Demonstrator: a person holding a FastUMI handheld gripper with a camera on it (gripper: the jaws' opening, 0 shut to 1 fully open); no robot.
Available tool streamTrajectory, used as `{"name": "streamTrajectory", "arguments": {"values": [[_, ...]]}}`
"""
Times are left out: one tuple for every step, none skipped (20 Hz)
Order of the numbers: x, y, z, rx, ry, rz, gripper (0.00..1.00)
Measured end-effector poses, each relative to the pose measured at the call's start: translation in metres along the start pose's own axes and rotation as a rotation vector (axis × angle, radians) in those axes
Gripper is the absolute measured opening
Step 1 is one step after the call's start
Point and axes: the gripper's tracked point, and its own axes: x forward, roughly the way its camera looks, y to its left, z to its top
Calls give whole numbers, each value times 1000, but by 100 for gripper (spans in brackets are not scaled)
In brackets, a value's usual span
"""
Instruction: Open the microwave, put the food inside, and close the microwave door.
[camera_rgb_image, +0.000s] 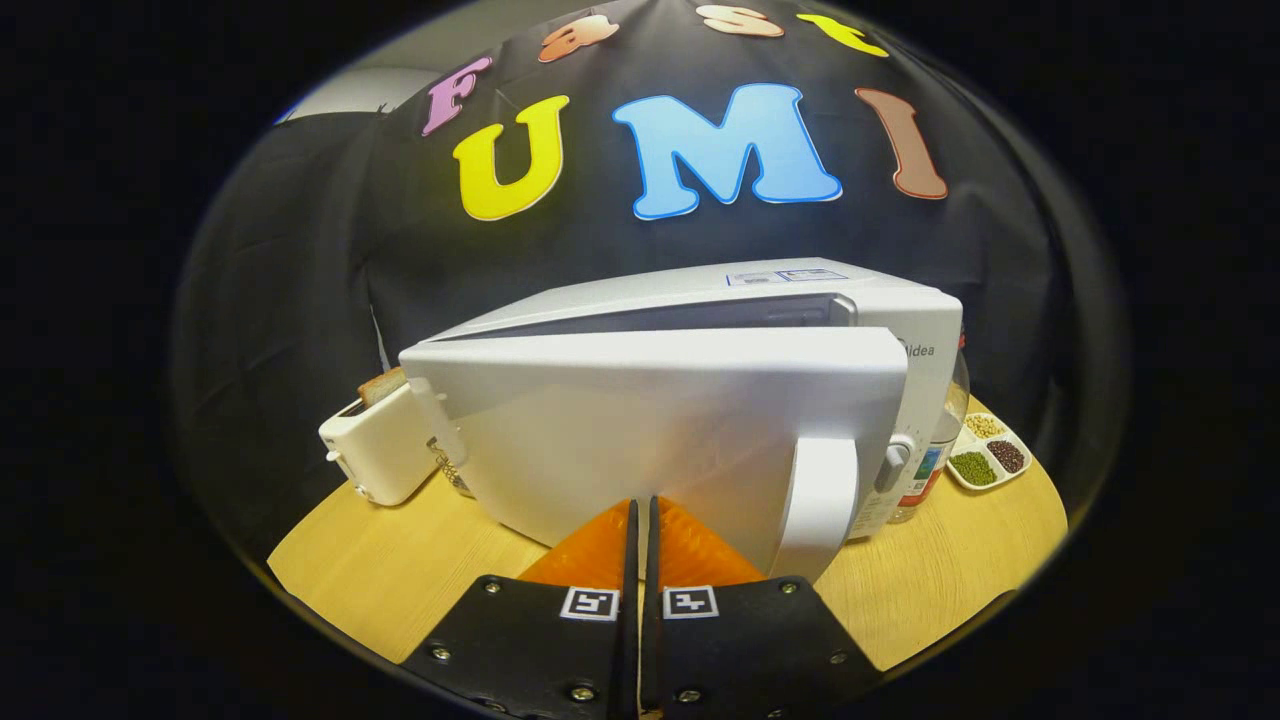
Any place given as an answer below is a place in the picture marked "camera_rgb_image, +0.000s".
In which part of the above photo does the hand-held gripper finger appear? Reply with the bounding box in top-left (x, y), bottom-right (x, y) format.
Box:
top-left (400, 498), bottom-right (641, 720)
top-left (640, 495), bottom-right (883, 720)

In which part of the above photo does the white microwave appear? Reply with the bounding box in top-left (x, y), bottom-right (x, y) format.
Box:
top-left (398, 258), bottom-right (964, 583)

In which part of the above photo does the white toaster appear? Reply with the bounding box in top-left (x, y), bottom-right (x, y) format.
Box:
top-left (318, 380), bottom-right (441, 507)

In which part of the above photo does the clear plastic water bottle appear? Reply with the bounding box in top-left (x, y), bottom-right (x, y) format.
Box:
top-left (885, 330), bottom-right (971, 525)

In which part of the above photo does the toast slice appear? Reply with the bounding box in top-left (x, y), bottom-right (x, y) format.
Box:
top-left (357, 366), bottom-right (409, 408)

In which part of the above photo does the white divided bean dish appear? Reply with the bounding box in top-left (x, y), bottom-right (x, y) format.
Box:
top-left (945, 412), bottom-right (1033, 493)

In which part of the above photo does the black backdrop cloth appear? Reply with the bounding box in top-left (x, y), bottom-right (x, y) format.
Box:
top-left (170, 0), bottom-right (1131, 601)

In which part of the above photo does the small wire basket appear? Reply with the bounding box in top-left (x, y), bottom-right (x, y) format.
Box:
top-left (428, 436), bottom-right (473, 498)

